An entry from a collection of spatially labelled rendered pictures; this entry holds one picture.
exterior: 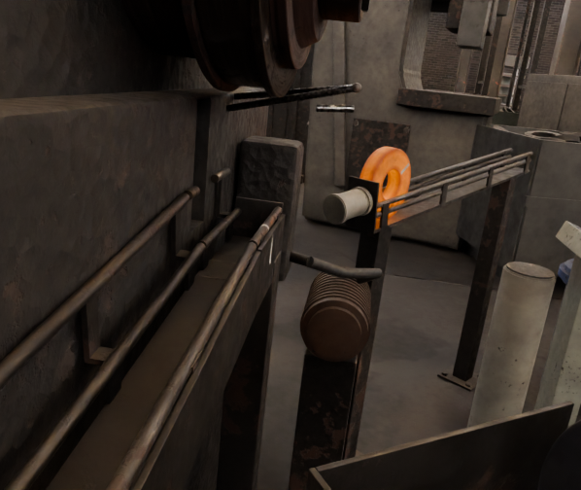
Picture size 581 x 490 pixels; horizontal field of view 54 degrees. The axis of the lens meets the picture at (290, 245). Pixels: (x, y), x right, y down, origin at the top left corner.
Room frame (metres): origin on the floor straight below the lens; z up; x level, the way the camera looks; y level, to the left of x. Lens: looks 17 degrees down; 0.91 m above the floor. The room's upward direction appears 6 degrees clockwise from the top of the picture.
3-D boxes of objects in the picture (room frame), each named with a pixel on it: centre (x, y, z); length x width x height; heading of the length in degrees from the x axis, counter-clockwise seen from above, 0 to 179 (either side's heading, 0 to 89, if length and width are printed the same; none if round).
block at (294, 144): (0.96, 0.05, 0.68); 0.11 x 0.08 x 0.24; 84
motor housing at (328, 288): (1.04, -0.11, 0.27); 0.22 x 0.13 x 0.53; 174
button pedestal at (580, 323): (1.32, -0.74, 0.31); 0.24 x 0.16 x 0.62; 174
